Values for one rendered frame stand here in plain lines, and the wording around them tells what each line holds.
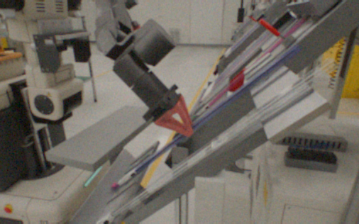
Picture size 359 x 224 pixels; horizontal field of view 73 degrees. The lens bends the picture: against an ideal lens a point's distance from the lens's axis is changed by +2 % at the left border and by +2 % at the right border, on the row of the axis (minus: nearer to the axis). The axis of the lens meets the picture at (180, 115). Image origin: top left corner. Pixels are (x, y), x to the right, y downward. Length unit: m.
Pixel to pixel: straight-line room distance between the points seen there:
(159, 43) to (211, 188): 0.30
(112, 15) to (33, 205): 1.09
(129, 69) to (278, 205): 0.62
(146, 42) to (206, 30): 9.12
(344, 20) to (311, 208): 0.53
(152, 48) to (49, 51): 0.78
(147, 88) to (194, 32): 9.20
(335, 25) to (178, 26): 9.20
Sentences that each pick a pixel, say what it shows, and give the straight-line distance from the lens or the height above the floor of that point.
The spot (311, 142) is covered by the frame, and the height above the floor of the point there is 0.65.
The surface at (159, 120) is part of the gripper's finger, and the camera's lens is 0.48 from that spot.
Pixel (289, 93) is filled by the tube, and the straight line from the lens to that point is 0.33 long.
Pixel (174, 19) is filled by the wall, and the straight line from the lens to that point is 9.80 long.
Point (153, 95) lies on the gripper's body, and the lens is 0.46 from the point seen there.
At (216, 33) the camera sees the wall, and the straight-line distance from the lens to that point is 9.52.
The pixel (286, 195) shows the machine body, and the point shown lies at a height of 0.62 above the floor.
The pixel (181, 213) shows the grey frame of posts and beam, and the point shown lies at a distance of 0.87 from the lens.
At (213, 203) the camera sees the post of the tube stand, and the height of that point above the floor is 0.76.
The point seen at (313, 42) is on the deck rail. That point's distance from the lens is 0.66.
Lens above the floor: 1.12
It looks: 23 degrees down
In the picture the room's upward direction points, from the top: straight up
